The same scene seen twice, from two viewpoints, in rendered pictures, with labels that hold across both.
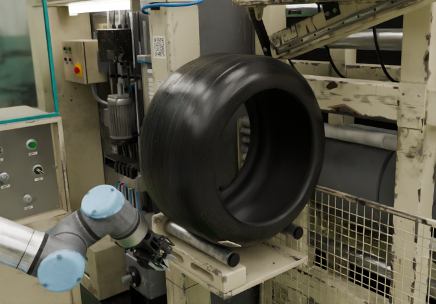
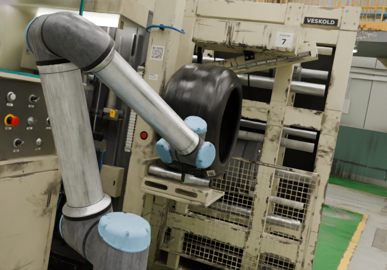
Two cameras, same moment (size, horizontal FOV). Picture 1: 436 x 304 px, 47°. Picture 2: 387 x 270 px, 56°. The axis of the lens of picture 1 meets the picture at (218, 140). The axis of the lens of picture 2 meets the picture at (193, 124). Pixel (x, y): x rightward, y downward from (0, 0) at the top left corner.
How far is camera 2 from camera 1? 1.10 m
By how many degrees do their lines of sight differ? 34
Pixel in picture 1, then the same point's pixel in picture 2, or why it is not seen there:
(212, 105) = (223, 87)
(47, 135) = not seen: hidden behind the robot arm
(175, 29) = (171, 44)
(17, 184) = (36, 128)
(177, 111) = (202, 87)
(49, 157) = not seen: hidden behind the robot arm
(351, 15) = (262, 60)
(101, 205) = (201, 125)
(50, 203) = (49, 149)
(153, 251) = not seen: hidden behind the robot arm
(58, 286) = (205, 163)
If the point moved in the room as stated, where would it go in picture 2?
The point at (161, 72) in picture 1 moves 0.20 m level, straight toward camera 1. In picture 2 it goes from (155, 68) to (176, 69)
